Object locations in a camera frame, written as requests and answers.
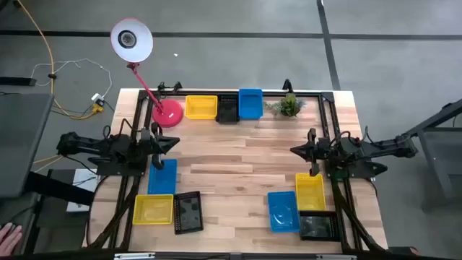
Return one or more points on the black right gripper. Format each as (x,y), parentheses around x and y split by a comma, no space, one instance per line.
(314,151)

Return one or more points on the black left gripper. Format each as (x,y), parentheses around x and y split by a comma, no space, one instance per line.
(156,144)

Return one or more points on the blue plastic basket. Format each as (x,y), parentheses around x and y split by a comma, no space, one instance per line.
(164,180)
(283,213)
(250,104)

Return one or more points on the yellow plastic basket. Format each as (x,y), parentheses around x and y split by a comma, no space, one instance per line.
(310,193)
(201,107)
(153,209)

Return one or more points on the black plastic basket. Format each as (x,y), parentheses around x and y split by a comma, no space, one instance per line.
(227,112)
(188,213)
(319,226)

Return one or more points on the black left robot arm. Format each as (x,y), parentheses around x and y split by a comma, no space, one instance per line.
(108,148)

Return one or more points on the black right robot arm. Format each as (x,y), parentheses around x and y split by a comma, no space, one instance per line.
(361,148)

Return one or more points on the green potted plant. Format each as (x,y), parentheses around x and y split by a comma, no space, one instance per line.
(290,105)

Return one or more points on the pale green trailing plant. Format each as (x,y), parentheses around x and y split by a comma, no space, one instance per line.
(274,107)

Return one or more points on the white power adapter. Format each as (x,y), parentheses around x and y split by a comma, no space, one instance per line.
(97,98)

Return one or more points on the white paper box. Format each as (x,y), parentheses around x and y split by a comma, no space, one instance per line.
(86,177)

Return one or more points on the red desk lamp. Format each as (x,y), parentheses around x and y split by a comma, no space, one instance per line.
(131,39)

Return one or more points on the black desk support beam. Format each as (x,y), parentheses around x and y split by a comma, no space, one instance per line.
(57,187)

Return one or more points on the grey metal stand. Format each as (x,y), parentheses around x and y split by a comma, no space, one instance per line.
(436,162)

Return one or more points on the grey desk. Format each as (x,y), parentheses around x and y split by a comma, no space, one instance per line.
(21,144)

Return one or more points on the person's hand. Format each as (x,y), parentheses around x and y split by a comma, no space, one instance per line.
(9,240)

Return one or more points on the black frame clamp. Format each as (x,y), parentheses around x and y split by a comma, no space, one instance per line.
(287,86)
(177,86)
(161,87)

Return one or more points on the black aluminium table frame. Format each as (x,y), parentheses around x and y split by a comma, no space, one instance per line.
(274,94)

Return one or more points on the silver metal bracket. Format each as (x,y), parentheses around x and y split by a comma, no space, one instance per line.
(335,257)
(133,256)

